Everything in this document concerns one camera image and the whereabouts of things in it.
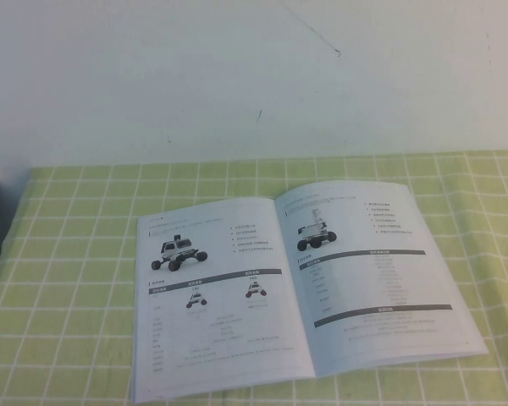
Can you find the white product brochure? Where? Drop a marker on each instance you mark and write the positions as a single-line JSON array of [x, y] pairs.
[[237, 304]]

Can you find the green checked tablecloth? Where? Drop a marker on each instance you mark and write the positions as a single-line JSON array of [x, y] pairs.
[[67, 275]]

